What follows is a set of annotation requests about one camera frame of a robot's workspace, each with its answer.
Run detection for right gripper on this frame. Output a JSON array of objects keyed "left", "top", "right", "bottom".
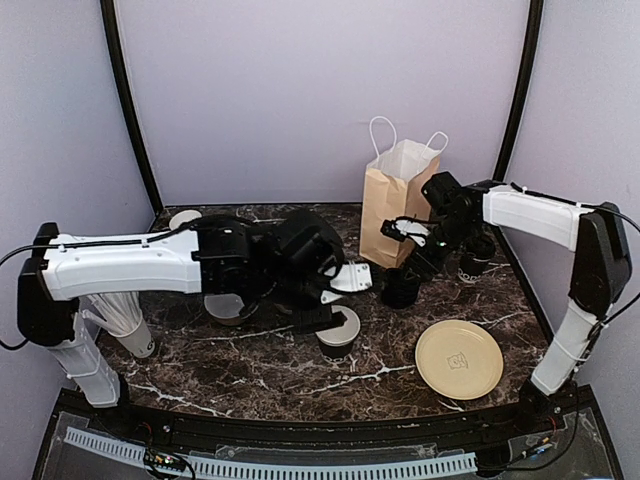
[{"left": 400, "top": 214, "right": 480, "bottom": 284}]

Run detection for stack of black lids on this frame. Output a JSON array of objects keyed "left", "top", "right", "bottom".
[{"left": 380, "top": 269, "right": 421, "bottom": 309}]

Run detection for black coffee cup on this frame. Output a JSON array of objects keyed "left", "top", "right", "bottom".
[
  {"left": 457, "top": 252, "right": 492, "bottom": 284},
  {"left": 315, "top": 305, "right": 361, "bottom": 363}
]

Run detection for brown paper bag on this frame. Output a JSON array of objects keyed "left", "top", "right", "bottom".
[{"left": 359, "top": 131, "right": 449, "bottom": 268}]

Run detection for stack of paper cups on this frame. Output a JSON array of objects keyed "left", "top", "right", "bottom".
[{"left": 169, "top": 209, "right": 202, "bottom": 231}]

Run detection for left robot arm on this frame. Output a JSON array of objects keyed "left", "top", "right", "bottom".
[{"left": 17, "top": 210, "right": 345, "bottom": 436}]

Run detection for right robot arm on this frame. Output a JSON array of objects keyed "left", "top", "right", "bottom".
[{"left": 380, "top": 172, "right": 638, "bottom": 396}]

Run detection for cardboard cup carrier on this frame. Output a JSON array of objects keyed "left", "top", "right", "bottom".
[{"left": 274, "top": 302, "right": 299, "bottom": 316}]

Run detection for white ceramic bowl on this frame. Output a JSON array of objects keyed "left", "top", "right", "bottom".
[{"left": 204, "top": 293, "right": 258, "bottom": 327}]

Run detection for yellow plate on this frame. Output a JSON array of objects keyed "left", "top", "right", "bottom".
[{"left": 414, "top": 320, "right": 504, "bottom": 401}]

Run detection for cup of wrapped straws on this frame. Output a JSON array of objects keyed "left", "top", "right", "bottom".
[{"left": 82, "top": 292, "right": 155, "bottom": 358}]

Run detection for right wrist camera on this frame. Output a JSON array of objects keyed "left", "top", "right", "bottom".
[{"left": 380, "top": 216, "right": 430, "bottom": 247}]

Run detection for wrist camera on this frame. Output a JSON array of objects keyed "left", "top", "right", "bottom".
[
  {"left": 380, "top": 216, "right": 430, "bottom": 247},
  {"left": 320, "top": 261, "right": 374, "bottom": 304}
]

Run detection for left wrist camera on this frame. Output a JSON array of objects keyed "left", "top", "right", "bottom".
[{"left": 320, "top": 261, "right": 374, "bottom": 304}]

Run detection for black front rail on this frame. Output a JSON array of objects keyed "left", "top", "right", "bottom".
[{"left": 54, "top": 386, "right": 594, "bottom": 453}]

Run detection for white cable duct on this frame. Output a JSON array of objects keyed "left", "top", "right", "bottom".
[{"left": 63, "top": 427, "right": 477, "bottom": 479}]

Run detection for right black frame post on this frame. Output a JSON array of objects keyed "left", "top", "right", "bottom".
[{"left": 492, "top": 0, "right": 544, "bottom": 181}]

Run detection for black frame post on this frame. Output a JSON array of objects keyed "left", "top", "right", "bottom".
[
  {"left": 492, "top": 0, "right": 544, "bottom": 181},
  {"left": 100, "top": 0, "right": 164, "bottom": 215}
]

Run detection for left black frame post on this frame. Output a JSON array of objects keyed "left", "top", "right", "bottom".
[{"left": 100, "top": 0, "right": 164, "bottom": 215}]

